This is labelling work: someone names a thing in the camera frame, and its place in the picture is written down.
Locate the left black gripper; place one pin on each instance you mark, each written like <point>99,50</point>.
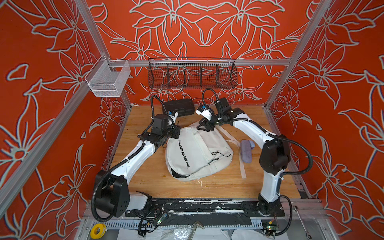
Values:
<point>175,128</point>

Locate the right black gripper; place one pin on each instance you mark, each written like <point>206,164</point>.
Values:
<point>206,123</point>

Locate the white student backpack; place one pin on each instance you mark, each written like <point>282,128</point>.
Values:
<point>197,154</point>

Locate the purple glasses case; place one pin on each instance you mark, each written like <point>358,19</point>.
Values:
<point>246,150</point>

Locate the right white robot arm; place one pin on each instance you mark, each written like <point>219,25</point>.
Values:
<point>275,155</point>

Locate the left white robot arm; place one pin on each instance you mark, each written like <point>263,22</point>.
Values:
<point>111,196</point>

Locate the black plastic case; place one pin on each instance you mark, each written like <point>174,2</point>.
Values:
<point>184,107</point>

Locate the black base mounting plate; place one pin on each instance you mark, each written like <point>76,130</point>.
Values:
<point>208,206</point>

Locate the yellow tape roll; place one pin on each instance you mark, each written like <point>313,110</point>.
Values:
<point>98,231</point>

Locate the small green circuit board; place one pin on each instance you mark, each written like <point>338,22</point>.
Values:
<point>270,230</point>

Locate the steel wrench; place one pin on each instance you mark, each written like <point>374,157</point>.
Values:
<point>309,237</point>

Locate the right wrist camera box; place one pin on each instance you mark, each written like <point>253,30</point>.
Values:
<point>204,111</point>

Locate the black wire wall basket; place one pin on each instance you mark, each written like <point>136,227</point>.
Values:
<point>192,73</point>

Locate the white wire mesh basket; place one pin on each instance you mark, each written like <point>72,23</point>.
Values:
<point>108,78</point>

